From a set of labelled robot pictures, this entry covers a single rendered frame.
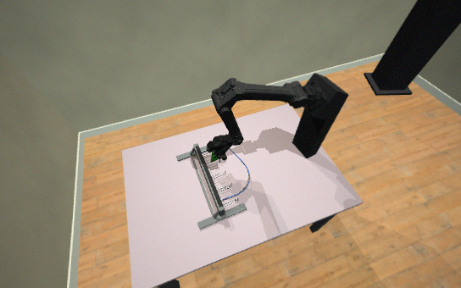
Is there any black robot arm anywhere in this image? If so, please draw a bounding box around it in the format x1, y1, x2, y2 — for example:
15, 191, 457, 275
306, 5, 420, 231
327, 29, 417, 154
207, 78, 327, 156

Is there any black patch panel rack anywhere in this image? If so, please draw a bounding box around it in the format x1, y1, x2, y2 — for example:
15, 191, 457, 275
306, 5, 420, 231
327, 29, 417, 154
176, 144, 247, 229

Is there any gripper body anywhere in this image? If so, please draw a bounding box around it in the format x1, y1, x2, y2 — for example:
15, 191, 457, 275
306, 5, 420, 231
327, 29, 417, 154
214, 151, 227, 161

